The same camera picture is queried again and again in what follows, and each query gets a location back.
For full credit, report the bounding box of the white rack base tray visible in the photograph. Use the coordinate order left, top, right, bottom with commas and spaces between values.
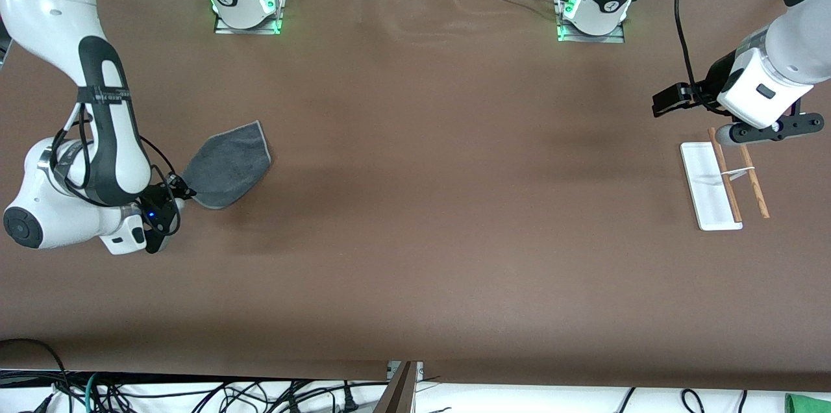
680, 142, 744, 232

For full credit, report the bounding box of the grey microfibre towel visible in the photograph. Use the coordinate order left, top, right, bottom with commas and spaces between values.
182, 119, 272, 210

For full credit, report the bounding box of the brown slanted beam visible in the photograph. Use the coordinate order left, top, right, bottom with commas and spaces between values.
375, 362, 417, 413

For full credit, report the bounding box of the black left camera mount bar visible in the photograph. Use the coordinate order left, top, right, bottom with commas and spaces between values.
732, 112, 825, 142

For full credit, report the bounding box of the green cloth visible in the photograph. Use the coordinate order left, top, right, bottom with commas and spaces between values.
784, 392, 831, 413

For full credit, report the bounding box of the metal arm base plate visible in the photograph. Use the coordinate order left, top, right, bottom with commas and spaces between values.
553, 0, 625, 44
214, 0, 290, 35

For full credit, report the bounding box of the silver table edge bracket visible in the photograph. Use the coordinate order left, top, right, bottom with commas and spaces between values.
388, 361, 424, 382

